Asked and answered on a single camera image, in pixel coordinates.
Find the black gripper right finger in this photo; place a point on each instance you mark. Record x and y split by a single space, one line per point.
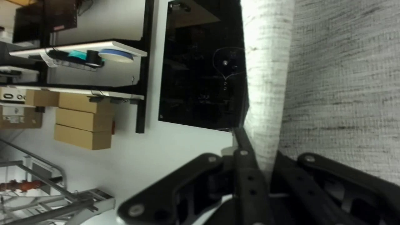
332 192

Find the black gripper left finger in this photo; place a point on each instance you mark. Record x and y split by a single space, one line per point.
250 192

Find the white grey fabric curtain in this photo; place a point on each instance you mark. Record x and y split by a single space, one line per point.
332 83

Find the black monitor screen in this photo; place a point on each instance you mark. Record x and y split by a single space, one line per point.
200 75

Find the silver metal ladder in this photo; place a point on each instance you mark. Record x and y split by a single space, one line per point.
62 204

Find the white shelf board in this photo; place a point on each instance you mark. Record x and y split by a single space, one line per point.
103 45

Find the teal and black tool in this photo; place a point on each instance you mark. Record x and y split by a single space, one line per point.
78 57

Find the small cardboard box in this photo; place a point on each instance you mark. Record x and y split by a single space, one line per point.
41 98

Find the cardboard box with white label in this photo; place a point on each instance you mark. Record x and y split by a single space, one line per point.
18 118

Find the dark storage box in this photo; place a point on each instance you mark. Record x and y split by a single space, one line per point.
41 20

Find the black shelf frame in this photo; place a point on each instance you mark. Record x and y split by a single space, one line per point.
143 83

